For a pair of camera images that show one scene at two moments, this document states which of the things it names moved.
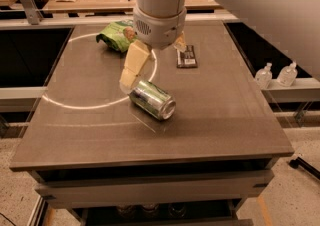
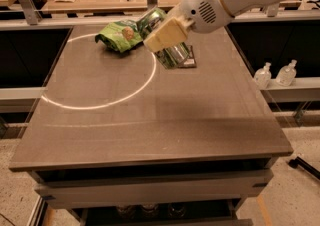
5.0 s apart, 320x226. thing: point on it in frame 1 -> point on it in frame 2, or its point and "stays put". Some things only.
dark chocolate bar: [186, 59] stays put
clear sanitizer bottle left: [264, 76] stays put
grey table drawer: [153, 190] stays put
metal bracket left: [32, 9] stays put
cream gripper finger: [138, 54] -> [170, 34]
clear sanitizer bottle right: [287, 74] stays put
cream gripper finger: [180, 44] -> [175, 12]
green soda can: [153, 100] -> [172, 57]
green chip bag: [118, 35] stays put
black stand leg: [295, 163] stays put
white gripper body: [160, 30] -> [203, 5]
